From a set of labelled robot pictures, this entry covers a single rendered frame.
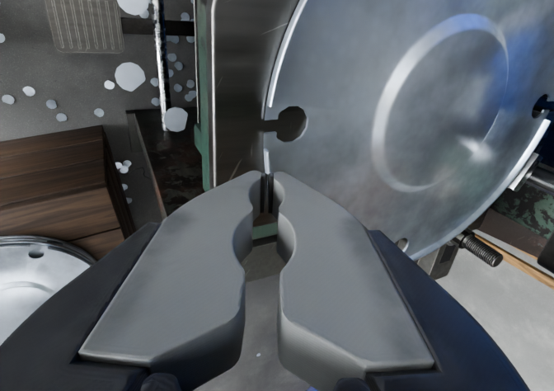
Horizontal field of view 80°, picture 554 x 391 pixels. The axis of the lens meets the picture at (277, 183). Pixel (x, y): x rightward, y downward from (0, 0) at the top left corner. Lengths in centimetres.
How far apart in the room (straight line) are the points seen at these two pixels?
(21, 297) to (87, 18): 52
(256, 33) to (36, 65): 82
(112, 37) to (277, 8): 63
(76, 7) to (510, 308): 191
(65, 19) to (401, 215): 68
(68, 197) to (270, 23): 56
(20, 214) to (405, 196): 61
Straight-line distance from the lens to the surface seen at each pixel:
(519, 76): 34
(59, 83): 97
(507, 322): 198
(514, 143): 38
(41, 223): 71
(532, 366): 201
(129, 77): 31
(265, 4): 18
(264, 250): 44
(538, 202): 59
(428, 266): 47
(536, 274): 149
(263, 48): 18
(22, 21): 96
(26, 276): 75
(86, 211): 70
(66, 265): 73
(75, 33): 79
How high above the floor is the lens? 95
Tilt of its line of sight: 51 degrees down
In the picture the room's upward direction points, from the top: 137 degrees clockwise
